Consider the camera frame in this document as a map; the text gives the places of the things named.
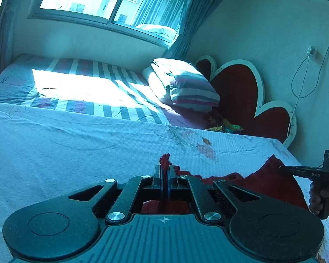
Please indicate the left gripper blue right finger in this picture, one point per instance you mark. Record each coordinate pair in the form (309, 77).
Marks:
(189, 195)

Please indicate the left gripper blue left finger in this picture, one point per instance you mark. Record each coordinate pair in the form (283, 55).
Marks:
(131, 196)

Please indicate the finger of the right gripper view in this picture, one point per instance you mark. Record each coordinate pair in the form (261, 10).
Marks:
(286, 170)

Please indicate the dark red knit sweater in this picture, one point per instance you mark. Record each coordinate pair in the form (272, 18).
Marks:
(267, 181)

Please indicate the right hand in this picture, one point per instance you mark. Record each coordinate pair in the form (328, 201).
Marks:
(319, 199)

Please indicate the colourful cloth near headboard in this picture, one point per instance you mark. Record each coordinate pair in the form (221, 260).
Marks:
(219, 124)

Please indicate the white floral bed sheet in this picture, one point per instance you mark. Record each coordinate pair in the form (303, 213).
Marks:
(47, 153)

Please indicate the red heart-shaped headboard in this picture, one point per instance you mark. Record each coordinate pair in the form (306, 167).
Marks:
(242, 100)

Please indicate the striped pillow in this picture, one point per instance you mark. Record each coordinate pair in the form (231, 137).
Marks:
(178, 83)

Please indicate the striped mattress sheet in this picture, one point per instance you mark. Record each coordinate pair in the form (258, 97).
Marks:
(91, 88)

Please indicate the blue curtain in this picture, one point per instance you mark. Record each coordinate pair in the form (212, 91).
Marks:
(184, 16)

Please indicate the window with frame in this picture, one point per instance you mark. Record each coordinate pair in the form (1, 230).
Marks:
(113, 15)

